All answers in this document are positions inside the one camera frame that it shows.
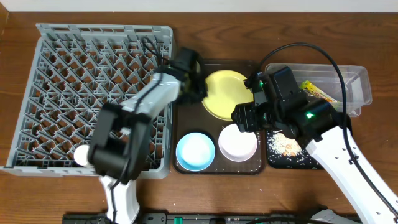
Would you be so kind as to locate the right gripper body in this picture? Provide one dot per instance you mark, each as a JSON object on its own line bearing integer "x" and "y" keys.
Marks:
{"x": 255, "y": 119}

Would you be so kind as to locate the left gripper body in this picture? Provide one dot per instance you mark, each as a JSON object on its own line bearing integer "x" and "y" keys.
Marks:
{"x": 195, "y": 87}

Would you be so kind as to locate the white bowl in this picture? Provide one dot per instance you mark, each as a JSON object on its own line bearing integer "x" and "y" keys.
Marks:
{"x": 235, "y": 145}

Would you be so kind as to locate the yellow plate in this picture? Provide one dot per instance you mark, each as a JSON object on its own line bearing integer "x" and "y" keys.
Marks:
{"x": 226, "y": 89}

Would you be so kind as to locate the green yellow snack wrapper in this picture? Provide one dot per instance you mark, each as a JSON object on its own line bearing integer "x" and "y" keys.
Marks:
{"x": 313, "y": 93}

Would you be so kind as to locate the blue bowl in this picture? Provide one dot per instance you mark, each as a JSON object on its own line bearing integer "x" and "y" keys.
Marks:
{"x": 195, "y": 152}

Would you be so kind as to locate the white cup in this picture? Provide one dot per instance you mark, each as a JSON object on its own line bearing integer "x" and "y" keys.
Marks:
{"x": 81, "y": 155}

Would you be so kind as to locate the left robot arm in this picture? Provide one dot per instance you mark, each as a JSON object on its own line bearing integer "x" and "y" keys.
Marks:
{"x": 121, "y": 139}

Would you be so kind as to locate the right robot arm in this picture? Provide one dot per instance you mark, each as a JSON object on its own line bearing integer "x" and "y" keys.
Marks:
{"x": 281, "y": 105}

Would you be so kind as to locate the black waste tray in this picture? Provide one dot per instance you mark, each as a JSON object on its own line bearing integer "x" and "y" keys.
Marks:
{"x": 302, "y": 161}

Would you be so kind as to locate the clear plastic waste bin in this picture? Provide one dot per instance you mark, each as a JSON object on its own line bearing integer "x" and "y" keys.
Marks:
{"x": 324, "y": 77}

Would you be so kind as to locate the grey dishwasher rack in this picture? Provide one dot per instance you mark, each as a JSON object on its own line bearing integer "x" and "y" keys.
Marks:
{"x": 76, "y": 69}

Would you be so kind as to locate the pile of rice and nuts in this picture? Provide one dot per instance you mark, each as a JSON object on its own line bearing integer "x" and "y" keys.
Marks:
{"x": 283, "y": 146}

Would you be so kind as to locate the brown serving tray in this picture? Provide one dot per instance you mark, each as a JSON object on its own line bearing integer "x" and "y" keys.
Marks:
{"x": 195, "y": 118}

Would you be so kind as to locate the black equipment at table edge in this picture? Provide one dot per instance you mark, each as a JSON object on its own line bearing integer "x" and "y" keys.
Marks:
{"x": 320, "y": 214}

